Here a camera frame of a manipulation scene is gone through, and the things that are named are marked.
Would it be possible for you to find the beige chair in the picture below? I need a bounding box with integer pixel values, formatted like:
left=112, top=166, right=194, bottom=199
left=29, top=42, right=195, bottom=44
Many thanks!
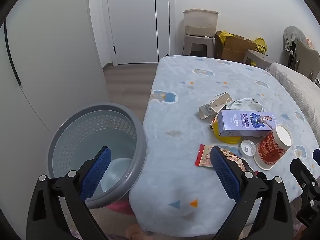
left=287, top=40, right=320, bottom=82

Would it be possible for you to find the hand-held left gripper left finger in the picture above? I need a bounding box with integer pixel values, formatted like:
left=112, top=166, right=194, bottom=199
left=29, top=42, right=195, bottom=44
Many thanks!
left=26, top=146, right=112, bottom=240

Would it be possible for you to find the white bottle cap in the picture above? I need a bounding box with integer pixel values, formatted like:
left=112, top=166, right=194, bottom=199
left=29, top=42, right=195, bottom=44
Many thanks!
left=240, top=139, right=257, bottom=158

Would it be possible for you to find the brown cardboard box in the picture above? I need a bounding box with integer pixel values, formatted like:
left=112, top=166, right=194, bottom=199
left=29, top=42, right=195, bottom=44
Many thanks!
left=214, top=31, right=257, bottom=63

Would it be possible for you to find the grey garment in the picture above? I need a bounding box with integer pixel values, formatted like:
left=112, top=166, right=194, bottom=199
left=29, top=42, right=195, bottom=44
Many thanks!
left=283, top=26, right=307, bottom=50

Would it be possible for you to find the yellow plastic lid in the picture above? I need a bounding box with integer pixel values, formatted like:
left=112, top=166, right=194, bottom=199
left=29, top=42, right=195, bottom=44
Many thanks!
left=212, top=122, right=242, bottom=144

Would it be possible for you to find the white wrapper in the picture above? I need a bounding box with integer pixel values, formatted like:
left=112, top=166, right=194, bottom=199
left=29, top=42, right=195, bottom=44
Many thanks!
left=226, top=97, right=267, bottom=113

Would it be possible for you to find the red paper cup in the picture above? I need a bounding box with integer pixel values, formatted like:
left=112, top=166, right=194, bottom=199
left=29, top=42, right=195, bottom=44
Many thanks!
left=253, top=124, right=293, bottom=171

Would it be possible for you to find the yellow plastic bag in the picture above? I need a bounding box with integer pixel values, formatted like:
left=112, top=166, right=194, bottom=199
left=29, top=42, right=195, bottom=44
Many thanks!
left=219, top=30, right=235, bottom=43
left=254, top=37, right=268, bottom=53

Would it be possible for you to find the white wardrobe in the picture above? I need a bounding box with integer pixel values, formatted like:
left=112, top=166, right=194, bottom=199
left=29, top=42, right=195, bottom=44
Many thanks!
left=0, top=0, right=110, bottom=233

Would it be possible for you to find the light blue printed blanket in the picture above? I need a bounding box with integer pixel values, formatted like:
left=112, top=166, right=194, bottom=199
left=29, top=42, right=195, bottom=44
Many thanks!
left=129, top=55, right=320, bottom=232

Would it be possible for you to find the grey plastic stool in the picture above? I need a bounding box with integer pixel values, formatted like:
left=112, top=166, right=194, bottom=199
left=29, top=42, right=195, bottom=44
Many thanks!
left=182, top=34, right=216, bottom=58
left=243, top=49, right=273, bottom=69

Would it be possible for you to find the white door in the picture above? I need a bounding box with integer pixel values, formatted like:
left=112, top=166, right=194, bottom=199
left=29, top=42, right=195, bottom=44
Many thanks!
left=106, top=0, right=170, bottom=64

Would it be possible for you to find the grey knitted blanket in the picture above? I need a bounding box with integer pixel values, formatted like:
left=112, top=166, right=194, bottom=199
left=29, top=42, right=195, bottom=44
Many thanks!
left=265, top=62, right=320, bottom=143

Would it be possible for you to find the pink cloth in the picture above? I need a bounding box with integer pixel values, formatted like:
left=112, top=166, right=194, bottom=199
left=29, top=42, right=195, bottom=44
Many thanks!
left=106, top=200, right=133, bottom=215

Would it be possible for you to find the beige storage box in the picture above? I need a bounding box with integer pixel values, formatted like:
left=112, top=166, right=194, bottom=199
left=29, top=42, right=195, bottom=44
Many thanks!
left=183, top=9, right=220, bottom=37

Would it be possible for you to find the red snack wrapper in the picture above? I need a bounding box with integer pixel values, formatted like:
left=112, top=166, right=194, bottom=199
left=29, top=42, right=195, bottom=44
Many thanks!
left=193, top=144, right=250, bottom=173

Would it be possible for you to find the grey perforated plastic bin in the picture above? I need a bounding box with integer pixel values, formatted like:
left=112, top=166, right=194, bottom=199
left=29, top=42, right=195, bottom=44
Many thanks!
left=47, top=102, right=147, bottom=209

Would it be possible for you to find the purple cartoon print box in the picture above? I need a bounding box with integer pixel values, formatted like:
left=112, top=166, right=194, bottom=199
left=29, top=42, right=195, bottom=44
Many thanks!
left=215, top=110, right=277, bottom=138

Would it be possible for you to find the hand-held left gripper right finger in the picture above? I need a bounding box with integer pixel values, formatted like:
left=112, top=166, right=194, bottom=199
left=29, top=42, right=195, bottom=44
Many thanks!
left=209, top=146, right=293, bottom=240

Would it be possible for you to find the black wardrobe handle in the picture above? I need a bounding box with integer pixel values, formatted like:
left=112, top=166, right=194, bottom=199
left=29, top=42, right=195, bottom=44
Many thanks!
left=4, top=20, right=22, bottom=85

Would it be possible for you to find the crushed cream carton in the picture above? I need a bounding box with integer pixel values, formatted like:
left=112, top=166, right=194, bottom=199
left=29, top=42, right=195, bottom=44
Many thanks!
left=199, top=92, right=233, bottom=119

